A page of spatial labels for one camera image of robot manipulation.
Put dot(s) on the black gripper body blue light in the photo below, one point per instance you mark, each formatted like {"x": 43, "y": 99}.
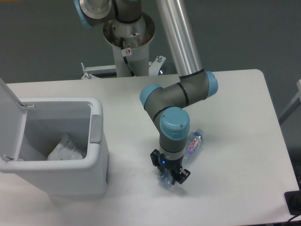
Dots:
{"x": 173, "y": 166}

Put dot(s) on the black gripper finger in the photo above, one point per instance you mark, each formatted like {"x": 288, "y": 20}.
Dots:
{"x": 155, "y": 158}
{"x": 181, "y": 176}

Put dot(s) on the clear plastic water bottle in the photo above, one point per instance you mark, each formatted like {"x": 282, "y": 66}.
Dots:
{"x": 193, "y": 146}

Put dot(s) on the white plastic wrapper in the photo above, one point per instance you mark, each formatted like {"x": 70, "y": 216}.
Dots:
{"x": 66, "y": 150}

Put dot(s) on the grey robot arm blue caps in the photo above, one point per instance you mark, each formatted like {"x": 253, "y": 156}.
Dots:
{"x": 165, "y": 106}

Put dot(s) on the white trash can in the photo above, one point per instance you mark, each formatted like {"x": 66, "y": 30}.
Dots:
{"x": 56, "y": 144}

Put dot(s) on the white trash can lid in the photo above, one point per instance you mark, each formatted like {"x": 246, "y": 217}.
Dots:
{"x": 12, "y": 123}

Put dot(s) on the black device at table corner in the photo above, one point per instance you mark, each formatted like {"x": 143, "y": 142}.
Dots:
{"x": 293, "y": 201}

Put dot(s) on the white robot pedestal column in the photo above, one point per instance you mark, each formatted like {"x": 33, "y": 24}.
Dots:
{"x": 130, "y": 45}

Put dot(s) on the white frame at right edge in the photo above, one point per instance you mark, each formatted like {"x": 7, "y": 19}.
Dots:
{"x": 293, "y": 104}

